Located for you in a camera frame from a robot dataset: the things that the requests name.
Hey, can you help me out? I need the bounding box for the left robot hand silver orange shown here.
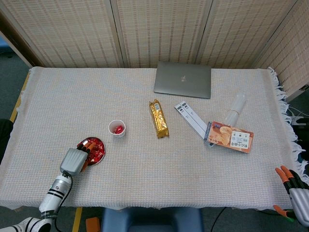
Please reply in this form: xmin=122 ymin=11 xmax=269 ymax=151
xmin=59 ymin=142 xmax=96 ymax=176

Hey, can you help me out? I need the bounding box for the right robot hand silver orange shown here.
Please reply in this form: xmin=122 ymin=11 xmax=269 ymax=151
xmin=273 ymin=165 xmax=309 ymax=227

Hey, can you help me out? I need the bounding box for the round metal plate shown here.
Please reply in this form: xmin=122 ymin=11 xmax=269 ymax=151
xmin=76 ymin=136 xmax=106 ymax=166

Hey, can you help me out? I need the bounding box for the white paper cup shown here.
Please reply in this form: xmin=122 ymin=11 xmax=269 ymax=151
xmin=108 ymin=119 xmax=127 ymax=138

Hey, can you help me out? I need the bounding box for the orange block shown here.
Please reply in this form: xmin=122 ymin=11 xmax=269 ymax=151
xmin=85 ymin=217 xmax=101 ymax=232

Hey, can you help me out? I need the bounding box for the black bulky object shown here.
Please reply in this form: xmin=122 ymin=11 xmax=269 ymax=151
xmin=0 ymin=118 xmax=14 ymax=165

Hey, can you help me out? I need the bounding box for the woven pale tablecloth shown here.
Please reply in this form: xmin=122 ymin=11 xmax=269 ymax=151
xmin=0 ymin=66 xmax=309 ymax=211

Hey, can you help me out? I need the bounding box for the gold foil biscuit pack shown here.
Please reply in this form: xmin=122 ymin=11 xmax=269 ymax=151
xmin=148 ymin=99 xmax=170 ymax=140

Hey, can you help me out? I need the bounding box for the blue grey seat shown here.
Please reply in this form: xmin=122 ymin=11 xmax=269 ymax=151
xmin=100 ymin=207 xmax=205 ymax=232

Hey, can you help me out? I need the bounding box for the orange blue cracker box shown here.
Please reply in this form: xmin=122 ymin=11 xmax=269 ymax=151
xmin=204 ymin=120 xmax=254 ymax=154

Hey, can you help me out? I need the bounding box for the long flat white box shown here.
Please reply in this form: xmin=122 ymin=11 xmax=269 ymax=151
xmin=174 ymin=103 xmax=206 ymax=140
xmin=180 ymin=101 xmax=210 ymax=132

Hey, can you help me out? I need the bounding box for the woven bamboo screen panel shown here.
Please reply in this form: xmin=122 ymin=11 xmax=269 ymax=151
xmin=111 ymin=0 xmax=214 ymax=69
xmin=251 ymin=0 xmax=309 ymax=97
xmin=0 ymin=0 xmax=126 ymax=69
xmin=195 ymin=0 xmax=299 ymax=70

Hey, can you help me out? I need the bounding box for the blue background object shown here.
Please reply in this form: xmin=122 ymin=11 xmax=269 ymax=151
xmin=0 ymin=36 xmax=12 ymax=58

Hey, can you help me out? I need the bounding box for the grey closed laptop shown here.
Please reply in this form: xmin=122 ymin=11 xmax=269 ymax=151
xmin=154 ymin=61 xmax=212 ymax=100

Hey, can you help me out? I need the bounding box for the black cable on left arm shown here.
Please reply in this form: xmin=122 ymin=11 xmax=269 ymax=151
xmin=54 ymin=171 xmax=73 ymax=232

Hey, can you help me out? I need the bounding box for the black floor cable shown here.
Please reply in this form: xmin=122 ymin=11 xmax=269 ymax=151
xmin=211 ymin=207 xmax=229 ymax=232

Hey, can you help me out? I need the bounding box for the white cable bundle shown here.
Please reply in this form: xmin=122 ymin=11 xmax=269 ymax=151
xmin=287 ymin=106 xmax=305 ymax=123

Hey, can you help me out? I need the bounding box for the brown wooden post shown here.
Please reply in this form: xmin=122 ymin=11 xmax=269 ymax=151
xmin=0 ymin=11 xmax=45 ymax=68

